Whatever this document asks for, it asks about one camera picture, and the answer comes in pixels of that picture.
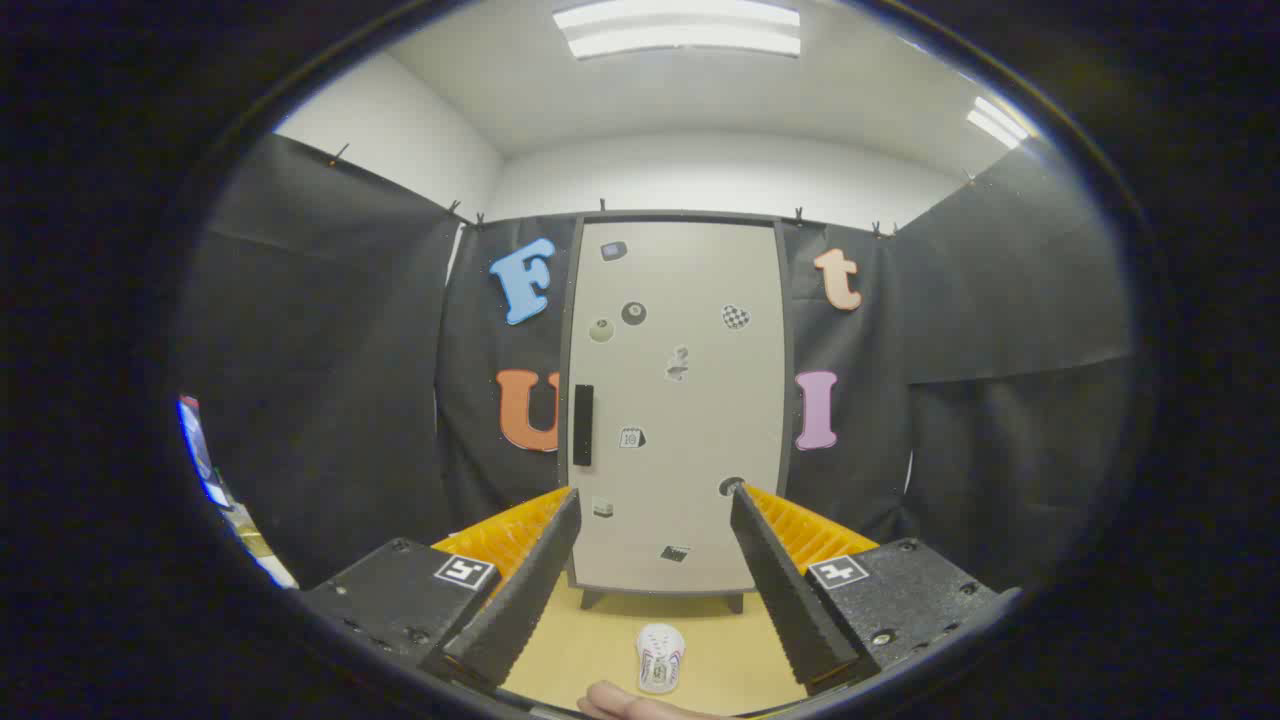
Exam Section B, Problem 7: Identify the white canvas shoe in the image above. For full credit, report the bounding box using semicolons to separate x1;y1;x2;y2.
636;623;687;695

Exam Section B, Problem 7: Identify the large ceiling light panel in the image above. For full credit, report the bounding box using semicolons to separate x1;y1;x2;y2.
552;0;803;59

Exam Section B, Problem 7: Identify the black door handle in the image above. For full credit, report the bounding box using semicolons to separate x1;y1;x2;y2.
572;384;595;468

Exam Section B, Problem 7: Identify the black backdrop cloth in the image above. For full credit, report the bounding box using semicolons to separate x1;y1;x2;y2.
175;133;1136;591

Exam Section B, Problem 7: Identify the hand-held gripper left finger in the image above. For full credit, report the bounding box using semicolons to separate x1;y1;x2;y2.
300;487;583;697

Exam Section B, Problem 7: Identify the small ceiling light panel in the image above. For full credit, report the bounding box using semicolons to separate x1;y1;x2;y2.
965;96;1031;151

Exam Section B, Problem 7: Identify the yellow white box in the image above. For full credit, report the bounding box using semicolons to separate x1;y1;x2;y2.
222;500;299;589

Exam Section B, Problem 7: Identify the grey shoe cabinet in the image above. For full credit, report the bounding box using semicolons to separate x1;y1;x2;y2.
558;210;798;614

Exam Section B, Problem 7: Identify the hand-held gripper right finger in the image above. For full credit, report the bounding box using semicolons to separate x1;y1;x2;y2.
730;483;1023;698

